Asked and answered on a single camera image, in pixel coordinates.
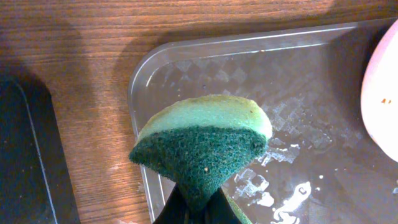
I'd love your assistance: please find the white plate top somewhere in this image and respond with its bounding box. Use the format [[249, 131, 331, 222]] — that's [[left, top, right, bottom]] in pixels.
[[361, 22, 397, 161]]

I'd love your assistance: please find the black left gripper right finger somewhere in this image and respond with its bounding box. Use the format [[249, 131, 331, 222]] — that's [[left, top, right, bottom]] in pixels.
[[206, 188, 241, 224]]

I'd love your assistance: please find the black plastic tray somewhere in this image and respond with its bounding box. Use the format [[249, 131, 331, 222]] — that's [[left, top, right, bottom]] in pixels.
[[1, 75, 80, 224]]

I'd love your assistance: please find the green scrubbing sponge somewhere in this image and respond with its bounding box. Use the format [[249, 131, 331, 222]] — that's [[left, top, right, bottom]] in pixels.
[[129, 95, 272, 223]]

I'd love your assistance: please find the brown serving tray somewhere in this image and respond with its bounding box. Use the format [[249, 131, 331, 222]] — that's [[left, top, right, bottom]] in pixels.
[[127, 18, 397, 223]]

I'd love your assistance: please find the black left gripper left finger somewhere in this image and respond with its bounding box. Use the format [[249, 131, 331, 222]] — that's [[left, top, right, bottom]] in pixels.
[[153, 185, 189, 224]]

